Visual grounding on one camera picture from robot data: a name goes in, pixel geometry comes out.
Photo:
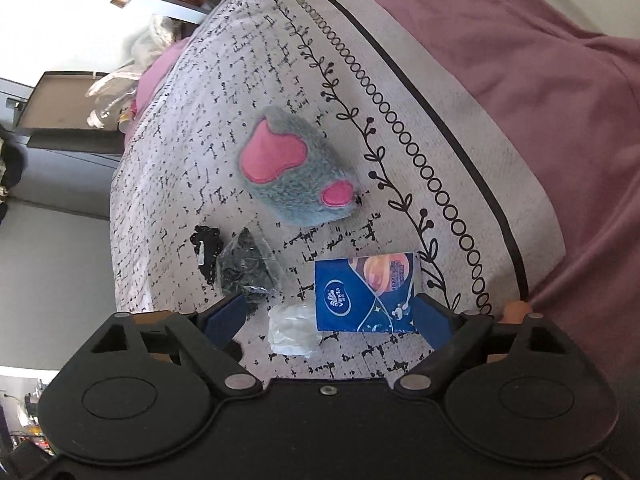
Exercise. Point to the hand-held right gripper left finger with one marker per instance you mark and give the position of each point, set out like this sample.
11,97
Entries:
227,316

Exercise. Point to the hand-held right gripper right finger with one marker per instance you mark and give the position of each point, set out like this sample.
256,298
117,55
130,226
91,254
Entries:
432,324

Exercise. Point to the clear bag of dark items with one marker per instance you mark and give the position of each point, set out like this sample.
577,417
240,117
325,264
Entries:
245,266

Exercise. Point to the black lace hair band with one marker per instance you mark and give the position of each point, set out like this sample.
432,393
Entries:
207,256

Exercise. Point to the blue tissue packet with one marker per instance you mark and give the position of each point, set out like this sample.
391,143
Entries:
350,296

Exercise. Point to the light blue fluffy roll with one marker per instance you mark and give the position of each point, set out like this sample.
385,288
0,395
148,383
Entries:
295,191

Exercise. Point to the white black printed blanket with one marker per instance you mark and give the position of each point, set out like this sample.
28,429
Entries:
200,160

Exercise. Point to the clear plastic bag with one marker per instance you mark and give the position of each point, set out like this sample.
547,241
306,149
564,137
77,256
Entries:
114,91

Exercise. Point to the dark hanging clothes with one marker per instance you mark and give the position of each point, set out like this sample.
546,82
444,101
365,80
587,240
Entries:
7,166

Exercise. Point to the white plastic bag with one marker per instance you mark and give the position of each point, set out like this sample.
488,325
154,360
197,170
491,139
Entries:
156,36

